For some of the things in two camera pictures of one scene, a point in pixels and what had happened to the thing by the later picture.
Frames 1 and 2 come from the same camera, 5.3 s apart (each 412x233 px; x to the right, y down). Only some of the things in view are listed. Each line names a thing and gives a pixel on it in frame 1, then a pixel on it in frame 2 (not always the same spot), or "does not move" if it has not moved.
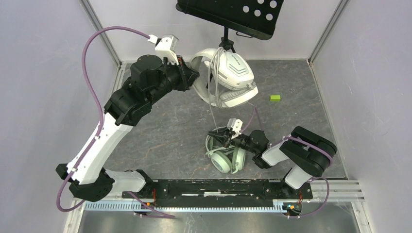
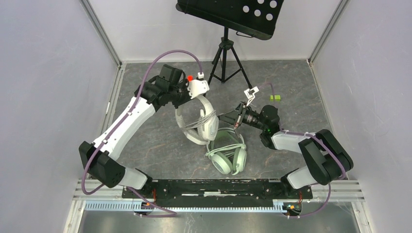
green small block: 275,98 does not move
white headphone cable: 214,89 to 201,120
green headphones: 231,159 does not move
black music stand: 257,18 does not move
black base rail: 218,191 does not move
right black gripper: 221,135 to 234,117
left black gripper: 187,75 to 184,84
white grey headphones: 226,79 to 209,125
